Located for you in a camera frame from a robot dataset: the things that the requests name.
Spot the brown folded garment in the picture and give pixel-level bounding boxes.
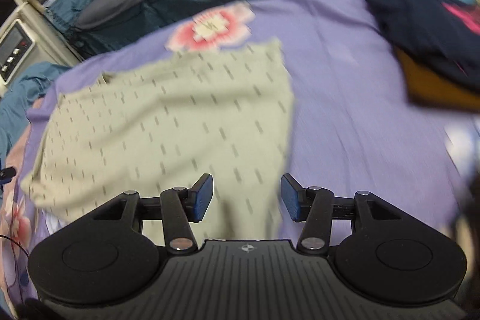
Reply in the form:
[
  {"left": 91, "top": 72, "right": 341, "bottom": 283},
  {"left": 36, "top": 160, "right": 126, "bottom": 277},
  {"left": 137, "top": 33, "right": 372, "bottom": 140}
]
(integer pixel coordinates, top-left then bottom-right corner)
[{"left": 394, "top": 47, "right": 479, "bottom": 114}]

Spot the black cable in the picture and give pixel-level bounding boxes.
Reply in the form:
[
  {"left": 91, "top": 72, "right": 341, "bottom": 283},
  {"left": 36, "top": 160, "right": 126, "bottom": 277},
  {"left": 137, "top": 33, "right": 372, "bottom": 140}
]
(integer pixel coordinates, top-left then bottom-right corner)
[{"left": 0, "top": 234, "right": 31, "bottom": 306}]

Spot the beige appliance with control panel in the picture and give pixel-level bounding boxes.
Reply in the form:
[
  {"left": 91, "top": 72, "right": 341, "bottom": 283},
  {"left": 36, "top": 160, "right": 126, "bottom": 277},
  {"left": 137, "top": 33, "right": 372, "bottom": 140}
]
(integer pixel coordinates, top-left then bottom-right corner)
[{"left": 1, "top": 0, "right": 80, "bottom": 95}]

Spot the purple floral bed sheet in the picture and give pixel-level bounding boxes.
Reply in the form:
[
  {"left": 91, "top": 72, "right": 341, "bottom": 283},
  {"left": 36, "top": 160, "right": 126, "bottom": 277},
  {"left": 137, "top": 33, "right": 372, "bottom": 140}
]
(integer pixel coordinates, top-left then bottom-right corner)
[{"left": 0, "top": 0, "right": 480, "bottom": 310}]

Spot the cream polka dot shirt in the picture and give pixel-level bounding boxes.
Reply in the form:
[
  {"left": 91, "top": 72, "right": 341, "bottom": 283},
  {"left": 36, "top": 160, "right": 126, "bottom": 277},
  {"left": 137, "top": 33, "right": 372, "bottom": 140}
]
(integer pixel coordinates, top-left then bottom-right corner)
[{"left": 20, "top": 39, "right": 295, "bottom": 239}]

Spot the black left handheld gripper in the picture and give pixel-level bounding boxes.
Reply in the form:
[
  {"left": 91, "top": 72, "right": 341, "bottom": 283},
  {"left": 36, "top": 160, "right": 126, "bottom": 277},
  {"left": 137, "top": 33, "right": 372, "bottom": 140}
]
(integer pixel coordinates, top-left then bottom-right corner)
[{"left": 0, "top": 166, "right": 16, "bottom": 185}]

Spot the dark navy clothes pile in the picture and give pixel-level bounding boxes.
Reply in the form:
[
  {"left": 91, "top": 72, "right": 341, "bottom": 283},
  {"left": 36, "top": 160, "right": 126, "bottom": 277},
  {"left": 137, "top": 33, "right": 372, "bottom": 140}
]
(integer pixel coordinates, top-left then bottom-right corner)
[{"left": 365, "top": 0, "right": 479, "bottom": 93}]

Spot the teal blue quilt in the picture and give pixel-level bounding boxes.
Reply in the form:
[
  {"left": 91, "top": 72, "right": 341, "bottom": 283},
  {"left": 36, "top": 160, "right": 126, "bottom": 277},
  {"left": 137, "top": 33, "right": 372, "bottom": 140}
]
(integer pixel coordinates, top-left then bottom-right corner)
[{"left": 0, "top": 0, "right": 380, "bottom": 171}]

